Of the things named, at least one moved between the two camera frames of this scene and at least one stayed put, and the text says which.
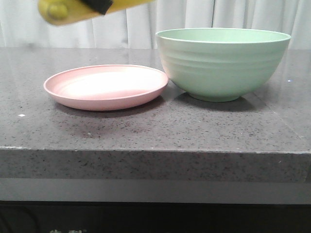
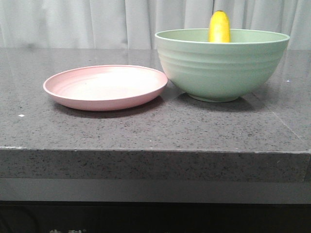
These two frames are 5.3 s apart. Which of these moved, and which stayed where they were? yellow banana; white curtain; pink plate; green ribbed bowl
Moved: yellow banana
Stayed: white curtain; pink plate; green ribbed bowl
